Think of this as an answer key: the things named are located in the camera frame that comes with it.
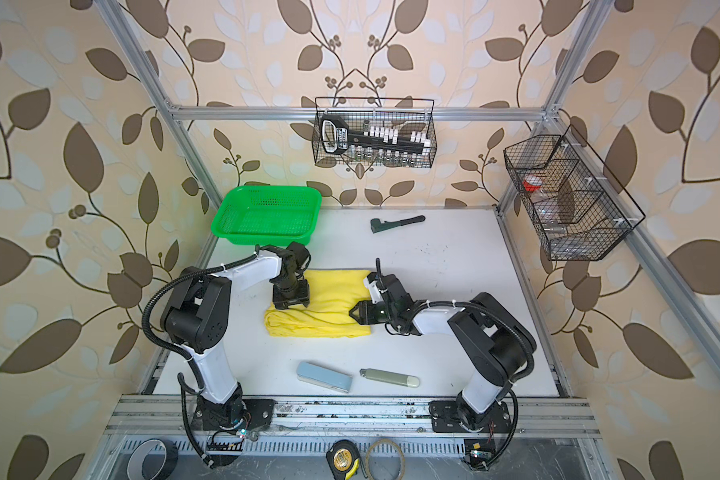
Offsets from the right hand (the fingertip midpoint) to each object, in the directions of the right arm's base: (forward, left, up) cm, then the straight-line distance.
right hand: (356, 315), depth 89 cm
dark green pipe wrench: (+36, -8, 0) cm, 37 cm away
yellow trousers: (+7, +7, +1) cm, 10 cm away
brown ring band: (-35, -11, +1) cm, 37 cm away
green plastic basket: (+45, +37, -2) cm, 58 cm away
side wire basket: (+12, -57, +32) cm, 66 cm away
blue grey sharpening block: (-17, +9, 0) cm, 19 cm away
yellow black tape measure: (-35, +2, 0) cm, 35 cm away
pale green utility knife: (-17, -9, -3) cm, 19 cm away
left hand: (+5, +17, -1) cm, 18 cm away
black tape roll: (-33, +49, 0) cm, 60 cm away
